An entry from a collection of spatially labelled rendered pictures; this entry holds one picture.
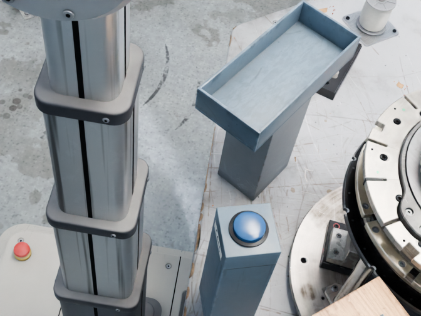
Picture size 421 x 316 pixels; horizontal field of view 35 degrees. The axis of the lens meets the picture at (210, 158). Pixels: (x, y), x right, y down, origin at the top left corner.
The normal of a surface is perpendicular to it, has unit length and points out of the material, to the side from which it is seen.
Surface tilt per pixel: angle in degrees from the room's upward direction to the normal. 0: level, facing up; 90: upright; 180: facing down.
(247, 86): 0
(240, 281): 90
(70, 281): 90
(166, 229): 0
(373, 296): 0
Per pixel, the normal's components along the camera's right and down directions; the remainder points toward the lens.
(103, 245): -0.14, 0.81
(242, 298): 0.15, 0.83
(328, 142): 0.10, -0.55
